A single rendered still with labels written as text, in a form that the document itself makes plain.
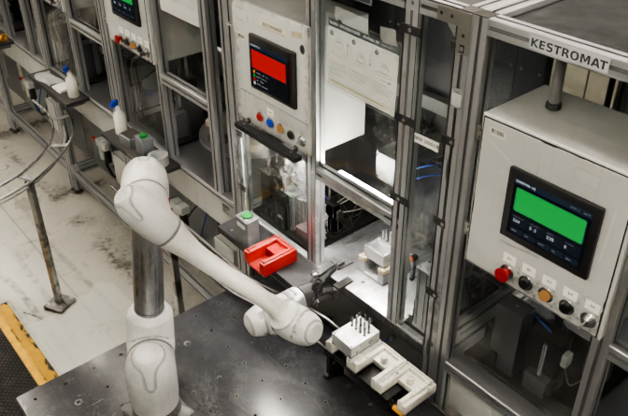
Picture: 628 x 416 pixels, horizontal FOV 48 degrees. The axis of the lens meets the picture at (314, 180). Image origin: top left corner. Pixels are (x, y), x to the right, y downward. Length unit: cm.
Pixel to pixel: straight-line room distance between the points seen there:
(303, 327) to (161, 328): 55
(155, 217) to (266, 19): 79
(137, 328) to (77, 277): 186
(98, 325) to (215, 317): 121
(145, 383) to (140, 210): 61
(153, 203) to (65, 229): 270
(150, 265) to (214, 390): 53
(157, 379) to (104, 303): 176
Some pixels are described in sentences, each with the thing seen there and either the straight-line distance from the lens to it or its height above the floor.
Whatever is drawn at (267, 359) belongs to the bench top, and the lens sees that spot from 266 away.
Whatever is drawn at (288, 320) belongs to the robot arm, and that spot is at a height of 112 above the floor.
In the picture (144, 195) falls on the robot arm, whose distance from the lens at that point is 202.
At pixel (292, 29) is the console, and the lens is 231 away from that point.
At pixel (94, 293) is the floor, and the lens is 415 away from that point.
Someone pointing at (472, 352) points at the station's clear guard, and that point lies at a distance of 229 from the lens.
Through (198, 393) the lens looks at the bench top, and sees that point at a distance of 259.
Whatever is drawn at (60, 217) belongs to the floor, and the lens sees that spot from 483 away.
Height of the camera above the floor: 259
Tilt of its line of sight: 32 degrees down
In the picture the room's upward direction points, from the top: straight up
